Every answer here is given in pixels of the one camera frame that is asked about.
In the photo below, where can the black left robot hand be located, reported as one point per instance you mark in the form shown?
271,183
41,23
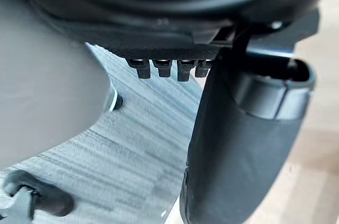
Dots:
238,142

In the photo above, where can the dark robot foot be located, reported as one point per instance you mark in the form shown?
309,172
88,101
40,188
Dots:
39,195

